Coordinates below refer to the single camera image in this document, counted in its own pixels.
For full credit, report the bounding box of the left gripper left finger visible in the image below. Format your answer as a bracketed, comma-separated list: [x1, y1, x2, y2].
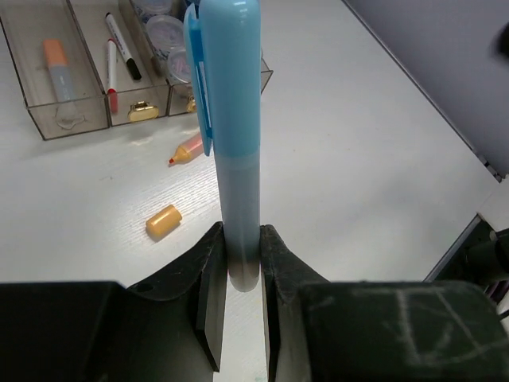
[1, 223, 227, 381]

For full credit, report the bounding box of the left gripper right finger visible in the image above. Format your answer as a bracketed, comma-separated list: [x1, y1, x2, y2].
[260, 225, 508, 381]

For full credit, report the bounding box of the yellow highlighter cap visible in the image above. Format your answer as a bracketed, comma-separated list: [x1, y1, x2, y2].
[146, 205, 182, 241]

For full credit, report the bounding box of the orange highlighter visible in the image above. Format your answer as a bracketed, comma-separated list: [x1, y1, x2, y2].
[169, 133, 204, 166]

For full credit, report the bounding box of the black whiteboard marker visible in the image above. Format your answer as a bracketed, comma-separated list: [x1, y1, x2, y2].
[105, 12, 142, 81]

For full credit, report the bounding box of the paperclip jar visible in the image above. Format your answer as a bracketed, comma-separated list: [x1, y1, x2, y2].
[166, 47, 192, 84]
[146, 15, 185, 60]

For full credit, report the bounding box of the clear pencil-shaped highlighter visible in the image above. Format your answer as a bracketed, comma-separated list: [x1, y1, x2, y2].
[49, 65, 77, 103]

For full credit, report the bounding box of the red whiteboard marker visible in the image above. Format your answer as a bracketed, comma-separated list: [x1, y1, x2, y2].
[107, 38, 119, 114]

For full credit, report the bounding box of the blue highlighter cap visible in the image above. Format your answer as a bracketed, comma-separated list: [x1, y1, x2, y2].
[184, 1, 261, 158]

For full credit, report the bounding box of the orange highlighter cap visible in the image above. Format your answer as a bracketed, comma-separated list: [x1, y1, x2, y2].
[42, 39, 68, 68]

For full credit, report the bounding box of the blue highlighter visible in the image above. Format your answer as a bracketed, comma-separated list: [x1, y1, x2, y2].
[215, 152, 260, 292]

